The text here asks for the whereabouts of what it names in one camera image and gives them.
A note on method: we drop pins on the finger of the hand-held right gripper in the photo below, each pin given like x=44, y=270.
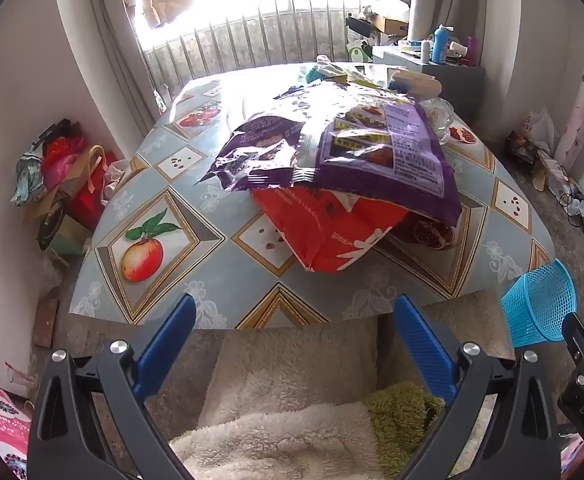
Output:
x=579, y=337

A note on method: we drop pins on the green white packet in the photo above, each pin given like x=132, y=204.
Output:
x=357, y=52

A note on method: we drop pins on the purple snack bag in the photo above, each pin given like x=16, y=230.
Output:
x=371, y=150

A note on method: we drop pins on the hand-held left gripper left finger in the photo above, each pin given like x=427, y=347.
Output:
x=172, y=340

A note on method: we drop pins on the green plastic bag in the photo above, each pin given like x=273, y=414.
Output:
x=314, y=74

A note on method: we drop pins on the teal patterned cloth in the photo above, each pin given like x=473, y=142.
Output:
x=27, y=180

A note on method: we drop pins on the green fluffy cloth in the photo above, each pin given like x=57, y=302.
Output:
x=401, y=420

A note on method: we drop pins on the purple cup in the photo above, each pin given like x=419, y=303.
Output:
x=473, y=50

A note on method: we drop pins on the cardboard box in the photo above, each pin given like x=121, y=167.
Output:
x=389, y=22

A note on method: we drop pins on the red plastic bag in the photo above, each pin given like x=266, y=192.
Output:
x=62, y=160

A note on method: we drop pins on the black bag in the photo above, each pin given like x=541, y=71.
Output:
x=52, y=132

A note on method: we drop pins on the small white bottle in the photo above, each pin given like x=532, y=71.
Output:
x=425, y=52

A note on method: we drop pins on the fruit print tablecloth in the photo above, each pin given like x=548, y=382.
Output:
x=212, y=240

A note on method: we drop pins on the orange plastic bag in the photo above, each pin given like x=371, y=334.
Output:
x=322, y=230

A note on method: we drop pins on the grey curtain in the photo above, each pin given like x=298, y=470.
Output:
x=112, y=60
x=424, y=0

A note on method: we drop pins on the metal balcony railing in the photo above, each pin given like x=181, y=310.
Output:
x=252, y=45

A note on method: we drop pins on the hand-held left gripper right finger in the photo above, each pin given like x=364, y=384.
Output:
x=421, y=345

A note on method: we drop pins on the blue mesh plastic basket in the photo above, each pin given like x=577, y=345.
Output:
x=536, y=305

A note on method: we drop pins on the white paper cup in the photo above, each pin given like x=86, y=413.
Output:
x=456, y=50

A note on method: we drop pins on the beige fleece garment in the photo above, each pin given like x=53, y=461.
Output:
x=282, y=360

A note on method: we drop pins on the white plastic bag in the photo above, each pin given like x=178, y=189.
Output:
x=541, y=130

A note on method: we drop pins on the floral folded panel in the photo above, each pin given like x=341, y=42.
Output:
x=579, y=115

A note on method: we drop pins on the cardboard piece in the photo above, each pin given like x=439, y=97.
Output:
x=541, y=172

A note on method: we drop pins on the blue bottle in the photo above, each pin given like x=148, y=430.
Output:
x=440, y=47

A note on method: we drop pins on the grey cabinet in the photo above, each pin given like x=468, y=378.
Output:
x=464, y=77

